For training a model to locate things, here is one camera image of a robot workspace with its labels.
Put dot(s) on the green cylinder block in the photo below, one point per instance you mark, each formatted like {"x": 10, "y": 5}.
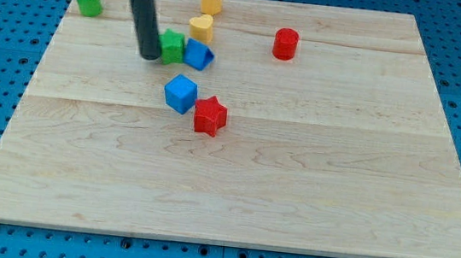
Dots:
{"x": 90, "y": 8}

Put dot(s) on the red star block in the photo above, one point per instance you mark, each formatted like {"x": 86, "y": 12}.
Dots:
{"x": 209, "y": 116}

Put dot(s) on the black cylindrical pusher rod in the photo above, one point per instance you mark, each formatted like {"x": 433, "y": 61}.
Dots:
{"x": 147, "y": 31}

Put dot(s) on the yellow heart block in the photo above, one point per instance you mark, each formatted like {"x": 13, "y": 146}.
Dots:
{"x": 201, "y": 28}

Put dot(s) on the blue cube block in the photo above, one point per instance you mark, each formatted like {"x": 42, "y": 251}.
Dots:
{"x": 181, "y": 93}

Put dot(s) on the wooden board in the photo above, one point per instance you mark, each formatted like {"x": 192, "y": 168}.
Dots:
{"x": 342, "y": 151}

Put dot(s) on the green star block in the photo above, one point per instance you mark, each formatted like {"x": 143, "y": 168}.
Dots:
{"x": 172, "y": 47}

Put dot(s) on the red cylinder block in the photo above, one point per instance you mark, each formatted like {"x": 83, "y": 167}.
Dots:
{"x": 285, "y": 43}

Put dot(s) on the blue triangle block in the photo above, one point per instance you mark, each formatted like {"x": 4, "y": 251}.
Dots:
{"x": 197, "y": 55}

